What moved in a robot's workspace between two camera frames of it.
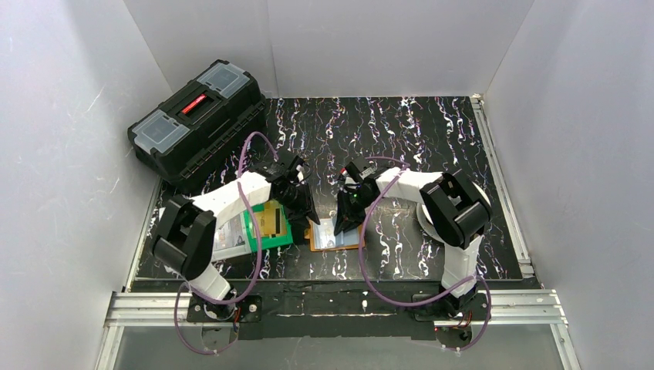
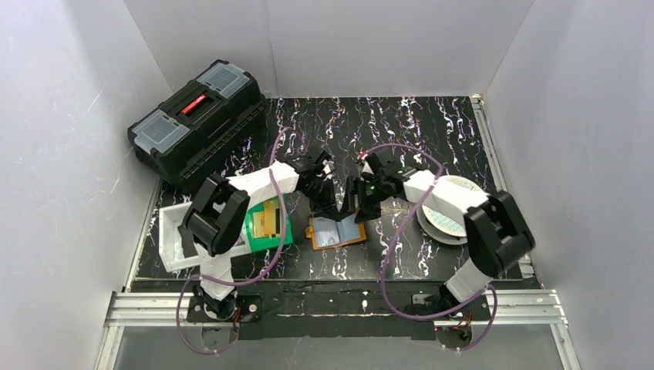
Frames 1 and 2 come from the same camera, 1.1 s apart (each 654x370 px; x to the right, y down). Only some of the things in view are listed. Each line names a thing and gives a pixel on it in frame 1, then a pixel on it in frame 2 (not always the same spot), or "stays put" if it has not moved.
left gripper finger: [306, 203] to [329, 208]
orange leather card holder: [322, 238] stays put
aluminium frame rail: [524, 308] stays put
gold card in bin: [273, 220] stays put
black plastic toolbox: [199, 122] stays put
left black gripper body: [298, 196] to [318, 189]
